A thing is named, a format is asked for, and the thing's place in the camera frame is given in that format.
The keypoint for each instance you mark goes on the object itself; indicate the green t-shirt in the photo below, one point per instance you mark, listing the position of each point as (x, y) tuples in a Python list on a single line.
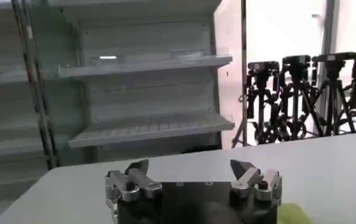
[(293, 214)]

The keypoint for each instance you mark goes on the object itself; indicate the grey empty shelf unit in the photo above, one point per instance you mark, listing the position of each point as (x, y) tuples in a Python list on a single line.
[(150, 91)]

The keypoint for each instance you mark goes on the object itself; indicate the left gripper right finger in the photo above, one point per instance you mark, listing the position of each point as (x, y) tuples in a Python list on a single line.
[(253, 182)]

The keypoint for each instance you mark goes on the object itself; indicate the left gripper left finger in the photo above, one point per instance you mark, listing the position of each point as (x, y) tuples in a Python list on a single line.
[(135, 185)]

